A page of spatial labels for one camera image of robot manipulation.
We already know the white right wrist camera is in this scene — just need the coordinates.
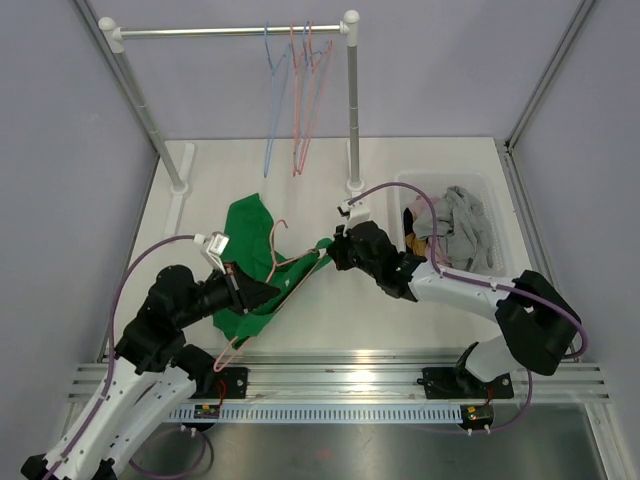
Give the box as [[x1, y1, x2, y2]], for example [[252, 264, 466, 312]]
[[337, 200, 371, 235]]

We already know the mustard brown tank top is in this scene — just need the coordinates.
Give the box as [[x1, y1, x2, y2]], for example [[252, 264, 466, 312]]
[[405, 233, 430, 258]]

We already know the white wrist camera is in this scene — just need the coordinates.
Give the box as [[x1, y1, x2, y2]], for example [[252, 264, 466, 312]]
[[337, 200, 371, 235], [193, 231, 230, 272]]

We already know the white plastic basket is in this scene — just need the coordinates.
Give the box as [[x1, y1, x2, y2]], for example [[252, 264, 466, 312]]
[[390, 170, 516, 276]]

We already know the light blue wire hanger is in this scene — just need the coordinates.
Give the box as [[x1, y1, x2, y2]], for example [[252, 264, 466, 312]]
[[299, 21, 323, 146]]

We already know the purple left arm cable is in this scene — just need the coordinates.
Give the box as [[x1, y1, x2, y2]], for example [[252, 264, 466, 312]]
[[44, 234, 216, 480]]

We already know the green tank top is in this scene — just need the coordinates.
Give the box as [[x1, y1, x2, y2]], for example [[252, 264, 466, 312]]
[[213, 193, 331, 350]]

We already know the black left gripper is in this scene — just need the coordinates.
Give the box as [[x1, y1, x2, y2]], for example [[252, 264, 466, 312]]
[[176, 259, 282, 328]]

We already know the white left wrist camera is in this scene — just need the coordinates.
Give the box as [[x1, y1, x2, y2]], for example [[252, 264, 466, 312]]
[[193, 231, 230, 272]]

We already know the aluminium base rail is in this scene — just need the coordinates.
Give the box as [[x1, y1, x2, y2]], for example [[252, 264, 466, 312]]
[[69, 349, 614, 425]]

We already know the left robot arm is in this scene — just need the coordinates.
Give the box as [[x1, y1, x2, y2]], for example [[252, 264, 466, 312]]
[[21, 263, 280, 479]]

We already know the grey tank top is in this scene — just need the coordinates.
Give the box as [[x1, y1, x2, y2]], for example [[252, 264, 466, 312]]
[[423, 186, 494, 273]]

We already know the white clothes rack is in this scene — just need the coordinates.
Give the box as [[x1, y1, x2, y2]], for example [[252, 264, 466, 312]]
[[98, 10, 364, 238]]

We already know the mauve pink tank top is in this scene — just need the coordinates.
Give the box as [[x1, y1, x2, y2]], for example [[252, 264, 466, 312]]
[[408, 196, 453, 266]]

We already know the black tank top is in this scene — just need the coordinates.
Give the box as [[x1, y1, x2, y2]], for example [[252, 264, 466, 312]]
[[403, 208, 416, 243]]

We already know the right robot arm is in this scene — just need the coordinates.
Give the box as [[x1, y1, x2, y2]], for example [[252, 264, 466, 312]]
[[327, 221, 584, 399]]

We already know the pink hanger of mauve top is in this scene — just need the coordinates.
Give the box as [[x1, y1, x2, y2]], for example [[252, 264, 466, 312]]
[[290, 21, 312, 177]]

